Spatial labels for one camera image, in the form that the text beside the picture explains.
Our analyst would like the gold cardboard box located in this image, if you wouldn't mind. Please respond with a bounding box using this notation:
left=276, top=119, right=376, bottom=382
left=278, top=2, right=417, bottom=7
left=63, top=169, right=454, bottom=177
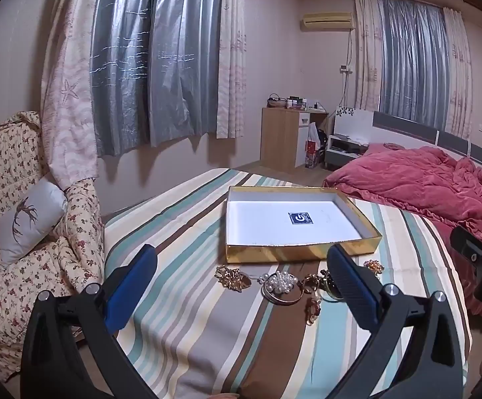
left=224, top=186, right=383, bottom=263

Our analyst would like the wooden cabinet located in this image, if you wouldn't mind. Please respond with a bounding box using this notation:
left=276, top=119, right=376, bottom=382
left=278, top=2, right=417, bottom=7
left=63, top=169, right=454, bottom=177
left=261, top=107, right=329, bottom=171

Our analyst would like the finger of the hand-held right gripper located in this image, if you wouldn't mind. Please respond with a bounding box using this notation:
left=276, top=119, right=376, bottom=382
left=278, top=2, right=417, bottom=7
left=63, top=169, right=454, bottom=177
left=450, top=225, right=482, bottom=265

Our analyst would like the gold ring brooch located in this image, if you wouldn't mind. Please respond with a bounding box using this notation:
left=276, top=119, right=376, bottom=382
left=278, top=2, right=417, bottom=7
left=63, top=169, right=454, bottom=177
left=301, top=272, right=329, bottom=297

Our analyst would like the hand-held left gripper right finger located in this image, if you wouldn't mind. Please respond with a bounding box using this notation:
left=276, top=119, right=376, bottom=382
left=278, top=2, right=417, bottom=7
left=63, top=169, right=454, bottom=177
left=326, top=243, right=464, bottom=399

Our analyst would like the gold leaf brooch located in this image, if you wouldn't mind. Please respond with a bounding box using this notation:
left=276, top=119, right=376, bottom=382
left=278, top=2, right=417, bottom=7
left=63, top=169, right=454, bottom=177
left=215, top=265, right=253, bottom=294

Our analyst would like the grey deer print cushion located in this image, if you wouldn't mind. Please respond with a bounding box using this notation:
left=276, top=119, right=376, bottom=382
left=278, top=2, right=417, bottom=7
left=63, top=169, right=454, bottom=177
left=0, top=180, right=68, bottom=267

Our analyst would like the narrow beige patterned curtain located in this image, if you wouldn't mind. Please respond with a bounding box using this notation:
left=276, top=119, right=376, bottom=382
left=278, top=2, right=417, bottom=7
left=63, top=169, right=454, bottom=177
left=216, top=0, right=247, bottom=139

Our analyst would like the floral sofa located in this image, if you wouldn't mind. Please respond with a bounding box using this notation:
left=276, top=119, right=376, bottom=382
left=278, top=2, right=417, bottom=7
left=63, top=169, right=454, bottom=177
left=0, top=111, right=106, bottom=383

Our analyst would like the starfish patterned curtain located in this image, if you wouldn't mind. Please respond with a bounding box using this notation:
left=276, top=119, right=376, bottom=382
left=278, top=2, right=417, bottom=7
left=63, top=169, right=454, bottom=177
left=41, top=0, right=109, bottom=190

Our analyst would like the red duvet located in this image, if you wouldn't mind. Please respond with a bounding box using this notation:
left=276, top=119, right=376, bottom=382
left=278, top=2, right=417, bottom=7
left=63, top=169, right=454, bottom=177
left=323, top=142, right=482, bottom=321

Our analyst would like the red shopping bag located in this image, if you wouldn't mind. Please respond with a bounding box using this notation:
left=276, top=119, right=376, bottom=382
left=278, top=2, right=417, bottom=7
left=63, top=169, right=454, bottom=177
left=305, top=140, right=321, bottom=169

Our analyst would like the striped bed sheet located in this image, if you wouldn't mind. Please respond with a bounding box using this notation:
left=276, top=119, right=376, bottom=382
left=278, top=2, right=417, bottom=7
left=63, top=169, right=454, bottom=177
left=104, top=168, right=473, bottom=399

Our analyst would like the wide silver curtain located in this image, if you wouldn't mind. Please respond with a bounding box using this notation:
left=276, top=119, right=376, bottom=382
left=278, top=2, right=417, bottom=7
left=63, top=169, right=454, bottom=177
left=89, top=0, right=226, bottom=159

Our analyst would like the beige air conditioner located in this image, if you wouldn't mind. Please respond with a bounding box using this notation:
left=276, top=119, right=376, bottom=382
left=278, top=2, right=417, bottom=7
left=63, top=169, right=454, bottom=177
left=301, top=12, right=356, bottom=31

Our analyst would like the pearl cluster bangle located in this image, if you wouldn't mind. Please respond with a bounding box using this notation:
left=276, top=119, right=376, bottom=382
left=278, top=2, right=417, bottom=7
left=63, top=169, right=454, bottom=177
left=259, top=270, right=305, bottom=304

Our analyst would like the floral beige curtain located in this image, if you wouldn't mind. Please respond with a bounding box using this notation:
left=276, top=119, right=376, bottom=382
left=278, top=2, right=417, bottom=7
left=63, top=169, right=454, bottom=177
left=354, top=0, right=385, bottom=113
left=442, top=7, right=474, bottom=144

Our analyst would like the white grey bed headboard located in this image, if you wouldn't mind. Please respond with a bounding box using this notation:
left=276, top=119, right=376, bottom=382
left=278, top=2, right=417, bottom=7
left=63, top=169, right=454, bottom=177
left=333, top=108, right=482, bottom=175

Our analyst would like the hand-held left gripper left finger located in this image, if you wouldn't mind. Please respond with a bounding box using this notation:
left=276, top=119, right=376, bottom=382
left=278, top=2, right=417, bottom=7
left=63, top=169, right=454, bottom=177
left=20, top=243, right=159, bottom=399

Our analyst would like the gold drop earring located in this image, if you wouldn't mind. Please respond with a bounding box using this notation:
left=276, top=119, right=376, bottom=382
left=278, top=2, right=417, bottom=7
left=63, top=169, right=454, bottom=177
left=305, top=295, right=323, bottom=326

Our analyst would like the white grey nightstand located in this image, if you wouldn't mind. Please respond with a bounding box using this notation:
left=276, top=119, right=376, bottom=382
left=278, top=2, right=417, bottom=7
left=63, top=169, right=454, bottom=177
left=325, top=133, right=369, bottom=171

